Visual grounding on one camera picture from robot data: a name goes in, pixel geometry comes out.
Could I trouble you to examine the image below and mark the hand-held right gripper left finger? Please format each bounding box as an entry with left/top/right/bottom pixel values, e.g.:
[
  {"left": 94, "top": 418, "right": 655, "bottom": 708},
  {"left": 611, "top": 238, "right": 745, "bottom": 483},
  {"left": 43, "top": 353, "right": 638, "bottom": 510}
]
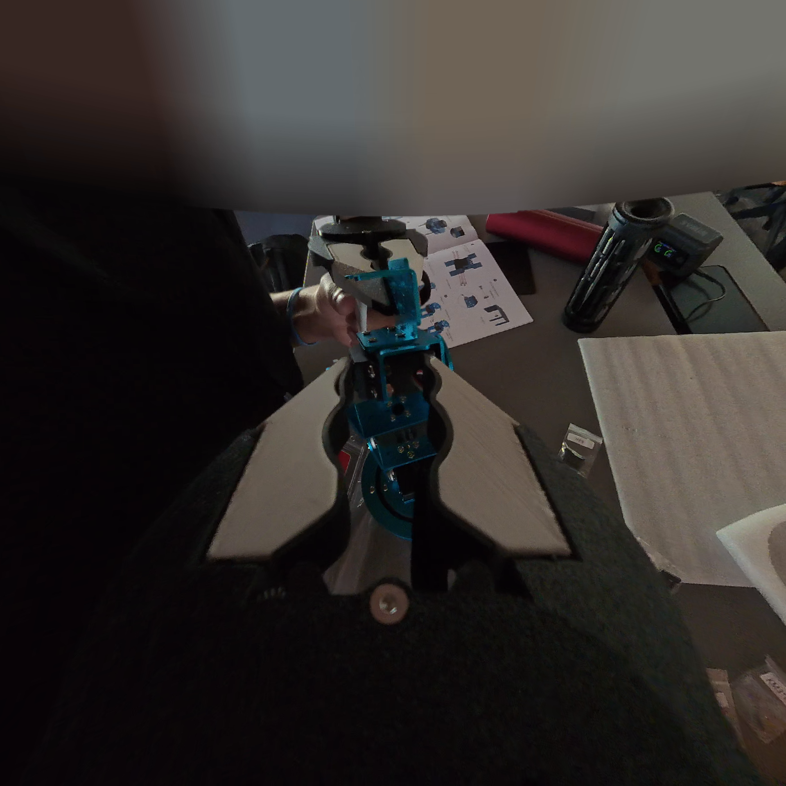
[{"left": 208, "top": 362, "right": 354, "bottom": 564}]

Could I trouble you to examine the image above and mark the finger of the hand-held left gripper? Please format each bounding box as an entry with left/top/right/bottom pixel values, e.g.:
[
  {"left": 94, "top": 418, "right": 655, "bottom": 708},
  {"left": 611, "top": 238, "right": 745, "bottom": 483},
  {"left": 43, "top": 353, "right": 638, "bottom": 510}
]
[
  {"left": 382, "top": 237, "right": 426, "bottom": 275},
  {"left": 330, "top": 244, "right": 395, "bottom": 312}
]

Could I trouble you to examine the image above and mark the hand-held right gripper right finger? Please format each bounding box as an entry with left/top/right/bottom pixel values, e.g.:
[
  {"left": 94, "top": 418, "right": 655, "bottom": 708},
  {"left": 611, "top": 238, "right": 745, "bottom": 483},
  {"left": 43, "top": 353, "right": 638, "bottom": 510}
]
[{"left": 427, "top": 356, "right": 570, "bottom": 558}]

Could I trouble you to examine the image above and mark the blue servo bracket assembly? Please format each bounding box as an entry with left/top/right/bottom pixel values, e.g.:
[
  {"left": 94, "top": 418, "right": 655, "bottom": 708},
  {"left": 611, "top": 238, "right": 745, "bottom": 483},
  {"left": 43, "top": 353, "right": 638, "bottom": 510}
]
[{"left": 343, "top": 257, "right": 456, "bottom": 432}]

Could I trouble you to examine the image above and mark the dark grey desk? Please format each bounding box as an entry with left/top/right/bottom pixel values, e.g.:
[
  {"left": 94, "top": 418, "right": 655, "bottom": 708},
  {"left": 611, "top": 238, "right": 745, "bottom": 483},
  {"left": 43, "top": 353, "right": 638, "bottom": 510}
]
[{"left": 295, "top": 190, "right": 786, "bottom": 786}]

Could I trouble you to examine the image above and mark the person's left hand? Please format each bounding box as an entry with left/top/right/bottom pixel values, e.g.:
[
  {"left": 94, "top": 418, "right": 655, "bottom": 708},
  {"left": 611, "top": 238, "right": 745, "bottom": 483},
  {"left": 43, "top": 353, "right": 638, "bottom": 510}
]
[{"left": 294, "top": 272, "right": 364, "bottom": 346}]

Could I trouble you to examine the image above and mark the blue wristband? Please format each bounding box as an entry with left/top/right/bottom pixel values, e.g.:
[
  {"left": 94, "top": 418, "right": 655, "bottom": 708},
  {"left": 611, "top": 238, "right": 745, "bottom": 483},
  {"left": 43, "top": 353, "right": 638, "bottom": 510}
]
[{"left": 284, "top": 284, "right": 318, "bottom": 349}]

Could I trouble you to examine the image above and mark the clear bag with black part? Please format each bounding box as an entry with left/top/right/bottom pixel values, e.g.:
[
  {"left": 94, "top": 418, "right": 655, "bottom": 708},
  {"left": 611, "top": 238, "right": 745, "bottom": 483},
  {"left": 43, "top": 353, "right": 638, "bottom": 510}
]
[{"left": 556, "top": 421, "right": 605, "bottom": 478}]

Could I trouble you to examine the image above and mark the printed assembly manual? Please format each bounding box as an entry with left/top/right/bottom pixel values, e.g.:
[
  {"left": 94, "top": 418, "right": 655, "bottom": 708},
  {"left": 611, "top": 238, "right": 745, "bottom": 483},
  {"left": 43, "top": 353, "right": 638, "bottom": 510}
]
[{"left": 392, "top": 214, "right": 535, "bottom": 349}]

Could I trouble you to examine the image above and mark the large clear plastic bag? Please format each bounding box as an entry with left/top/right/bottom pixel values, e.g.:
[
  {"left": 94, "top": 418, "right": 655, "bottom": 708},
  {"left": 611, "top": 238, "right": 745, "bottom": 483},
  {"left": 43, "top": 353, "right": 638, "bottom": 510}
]
[{"left": 322, "top": 473, "right": 413, "bottom": 593}]

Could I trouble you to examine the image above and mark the black flat device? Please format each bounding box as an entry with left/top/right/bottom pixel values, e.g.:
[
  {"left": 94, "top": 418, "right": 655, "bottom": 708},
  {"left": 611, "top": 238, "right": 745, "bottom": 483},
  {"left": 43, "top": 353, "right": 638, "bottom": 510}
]
[{"left": 490, "top": 239, "right": 539, "bottom": 298}]

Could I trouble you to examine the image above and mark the dark red tube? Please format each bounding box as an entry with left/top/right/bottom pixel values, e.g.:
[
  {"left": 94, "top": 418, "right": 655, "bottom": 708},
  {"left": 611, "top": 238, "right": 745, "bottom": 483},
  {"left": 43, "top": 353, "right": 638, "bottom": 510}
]
[{"left": 484, "top": 209, "right": 607, "bottom": 266}]

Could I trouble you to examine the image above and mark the white foam sheet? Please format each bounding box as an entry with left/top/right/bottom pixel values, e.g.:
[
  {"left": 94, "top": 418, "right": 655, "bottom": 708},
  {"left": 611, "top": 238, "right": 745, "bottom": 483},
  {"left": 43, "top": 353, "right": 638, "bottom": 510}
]
[{"left": 576, "top": 329, "right": 786, "bottom": 588}]

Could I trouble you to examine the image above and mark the black cylindrical bottle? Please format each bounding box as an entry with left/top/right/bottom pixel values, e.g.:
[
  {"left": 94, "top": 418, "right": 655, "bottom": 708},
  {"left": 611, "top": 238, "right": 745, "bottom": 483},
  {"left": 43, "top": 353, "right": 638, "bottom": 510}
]
[{"left": 562, "top": 198, "right": 678, "bottom": 334}]

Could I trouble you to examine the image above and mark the white foam piece with hole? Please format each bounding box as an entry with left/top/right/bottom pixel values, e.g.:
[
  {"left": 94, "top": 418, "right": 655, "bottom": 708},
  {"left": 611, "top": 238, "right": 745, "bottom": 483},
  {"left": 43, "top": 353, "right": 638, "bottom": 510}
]
[{"left": 714, "top": 502, "right": 786, "bottom": 625}]

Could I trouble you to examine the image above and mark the black charger with display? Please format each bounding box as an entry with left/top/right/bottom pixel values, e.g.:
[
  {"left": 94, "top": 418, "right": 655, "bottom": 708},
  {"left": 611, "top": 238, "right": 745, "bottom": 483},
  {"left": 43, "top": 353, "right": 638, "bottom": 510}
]
[{"left": 650, "top": 210, "right": 725, "bottom": 278}]

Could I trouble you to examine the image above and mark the group of small parts bags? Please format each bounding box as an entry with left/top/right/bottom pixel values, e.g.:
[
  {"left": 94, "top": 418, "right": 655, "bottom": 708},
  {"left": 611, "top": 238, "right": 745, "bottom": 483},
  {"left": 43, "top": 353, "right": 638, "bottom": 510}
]
[{"left": 705, "top": 653, "right": 786, "bottom": 763}]

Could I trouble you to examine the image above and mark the black charger cable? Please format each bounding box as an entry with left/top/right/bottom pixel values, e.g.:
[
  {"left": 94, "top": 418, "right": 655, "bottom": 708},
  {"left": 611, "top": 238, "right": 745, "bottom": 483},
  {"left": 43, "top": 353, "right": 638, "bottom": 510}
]
[{"left": 687, "top": 266, "right": 730, "bottom": 324}]

